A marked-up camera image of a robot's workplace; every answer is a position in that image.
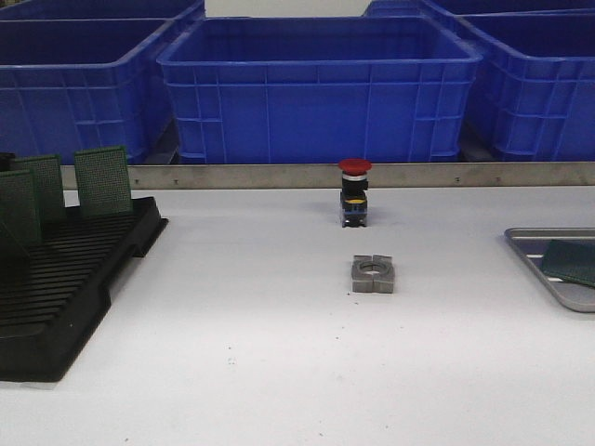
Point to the green perforated circuit board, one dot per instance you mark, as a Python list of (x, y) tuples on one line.
[(569, 261)]

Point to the green board rear right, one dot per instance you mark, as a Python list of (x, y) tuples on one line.
[(103, 182)]

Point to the black slotted board rack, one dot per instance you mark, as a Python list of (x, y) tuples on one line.
[(53, 300)]

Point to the green board rear left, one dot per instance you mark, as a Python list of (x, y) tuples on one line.
[(48, 182)]

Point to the silver metal tray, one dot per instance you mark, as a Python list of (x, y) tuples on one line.
[(530, 244)]

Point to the green board far left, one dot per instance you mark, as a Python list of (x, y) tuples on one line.
[(20, 215)]

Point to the red emergency stop button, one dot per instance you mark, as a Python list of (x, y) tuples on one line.
[(353, 198)]

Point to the grey metal split clamp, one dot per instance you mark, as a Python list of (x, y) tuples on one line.
[(373, 274)]

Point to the centre blue plastic crate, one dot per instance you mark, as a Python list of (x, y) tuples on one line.
[(318, 90)]

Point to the blue plastic crate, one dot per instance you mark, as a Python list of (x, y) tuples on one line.
[(318, 90), (71, 85), (533, 97)]

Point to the far right blue crate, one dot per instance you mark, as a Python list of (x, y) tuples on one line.
[(444, 8)]

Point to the left blue plastic crate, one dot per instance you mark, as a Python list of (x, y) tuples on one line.
[(71, 85)]

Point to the right blue plastic crate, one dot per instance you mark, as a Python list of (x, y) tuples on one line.
[(533, 97)]

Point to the far left blue crate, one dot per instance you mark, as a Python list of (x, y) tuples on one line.
[(102, 10)]

